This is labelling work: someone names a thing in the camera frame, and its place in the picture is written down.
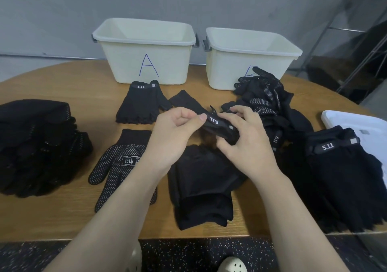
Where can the person's left hand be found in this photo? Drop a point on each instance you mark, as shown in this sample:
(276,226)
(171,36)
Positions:
(166,142)

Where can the person's right hand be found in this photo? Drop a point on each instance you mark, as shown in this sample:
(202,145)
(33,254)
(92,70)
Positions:
(257,151)

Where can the black fingerless glove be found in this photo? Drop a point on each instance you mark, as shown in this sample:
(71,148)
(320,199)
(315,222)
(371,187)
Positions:
(202,190)
(357,166)
(302,166)
(375,181)
(308,184)
(363,196)
(139,102)
(329,166)
(326,199)
(344,217)

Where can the pile of black gloves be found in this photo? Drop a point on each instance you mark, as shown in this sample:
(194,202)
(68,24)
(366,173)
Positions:
(21,184)
(272,99)

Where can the white plastic bin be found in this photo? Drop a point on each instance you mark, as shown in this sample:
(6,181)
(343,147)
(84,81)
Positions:
(224,69)
(115,60)

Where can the stack of black gloves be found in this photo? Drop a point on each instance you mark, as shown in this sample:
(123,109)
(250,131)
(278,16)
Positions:
(9,178)

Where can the person's right forearm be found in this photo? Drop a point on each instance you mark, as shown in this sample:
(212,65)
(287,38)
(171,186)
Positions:
(302,232)

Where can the person's left forearm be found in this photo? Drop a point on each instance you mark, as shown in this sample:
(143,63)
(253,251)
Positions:
(103,232)

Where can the person's right white shoe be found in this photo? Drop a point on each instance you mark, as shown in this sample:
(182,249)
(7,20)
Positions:
(233,264)

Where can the person's white shoe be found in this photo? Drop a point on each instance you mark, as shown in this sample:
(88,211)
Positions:
(134,256)
(233,264)

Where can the person's left white shoe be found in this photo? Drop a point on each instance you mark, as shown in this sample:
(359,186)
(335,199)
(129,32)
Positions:
(134,256)

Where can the white flat tray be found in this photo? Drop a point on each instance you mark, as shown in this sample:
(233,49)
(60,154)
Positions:
(369,127)

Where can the metal rack frame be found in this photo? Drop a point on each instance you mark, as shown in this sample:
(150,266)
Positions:
(351,57)

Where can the grey wall pipe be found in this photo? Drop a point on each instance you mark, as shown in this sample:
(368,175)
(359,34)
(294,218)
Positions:
(48,55)

